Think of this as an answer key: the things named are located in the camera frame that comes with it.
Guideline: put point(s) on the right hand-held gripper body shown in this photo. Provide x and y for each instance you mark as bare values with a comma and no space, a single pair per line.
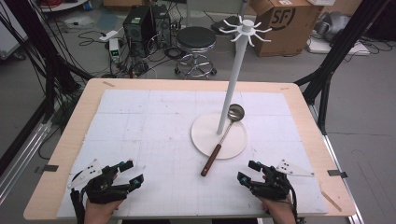
274,186

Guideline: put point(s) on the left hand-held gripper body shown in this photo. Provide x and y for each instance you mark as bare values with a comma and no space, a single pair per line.
102,188

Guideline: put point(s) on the white hook rack stand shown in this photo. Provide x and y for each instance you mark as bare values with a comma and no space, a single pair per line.
236,71

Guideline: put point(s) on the person's left hand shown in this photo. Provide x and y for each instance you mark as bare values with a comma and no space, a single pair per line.
99,213

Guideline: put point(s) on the person's right hand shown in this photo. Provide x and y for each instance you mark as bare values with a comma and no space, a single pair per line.
280,211

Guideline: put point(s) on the white gridded table mat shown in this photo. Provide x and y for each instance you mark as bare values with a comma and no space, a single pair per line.
149,130

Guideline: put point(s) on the thin wooden stick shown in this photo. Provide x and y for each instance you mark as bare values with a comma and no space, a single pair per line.
331,201

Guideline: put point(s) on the black table clip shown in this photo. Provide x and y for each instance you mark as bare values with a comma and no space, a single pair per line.
46,168
337,173

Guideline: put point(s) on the brown tape strip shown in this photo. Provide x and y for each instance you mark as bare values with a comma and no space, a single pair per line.
108,84

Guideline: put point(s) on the white device with green display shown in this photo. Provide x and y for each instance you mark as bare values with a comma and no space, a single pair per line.
114,49

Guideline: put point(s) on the white power strip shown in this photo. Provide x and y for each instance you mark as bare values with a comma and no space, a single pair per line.
108,35

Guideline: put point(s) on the large black computer tower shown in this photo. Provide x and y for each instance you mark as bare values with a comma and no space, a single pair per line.
137,29

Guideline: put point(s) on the black round stool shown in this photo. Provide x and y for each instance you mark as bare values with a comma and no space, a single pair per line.
196,37

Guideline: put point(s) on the brown cardboard box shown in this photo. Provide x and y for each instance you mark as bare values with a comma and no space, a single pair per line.
289,28

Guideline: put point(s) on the slim black computer tower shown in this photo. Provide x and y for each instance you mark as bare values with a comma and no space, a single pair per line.
162,26

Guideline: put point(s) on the flat white board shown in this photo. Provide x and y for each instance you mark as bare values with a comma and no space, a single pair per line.
339,47

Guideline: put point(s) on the grey bag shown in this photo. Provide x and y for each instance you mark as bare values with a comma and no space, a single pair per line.
333,25

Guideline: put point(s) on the aluminium rail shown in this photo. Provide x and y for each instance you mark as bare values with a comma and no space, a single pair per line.
21,163
337,168

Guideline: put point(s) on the black metal frame stand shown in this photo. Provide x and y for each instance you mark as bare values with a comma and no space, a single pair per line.
336,53
49,62

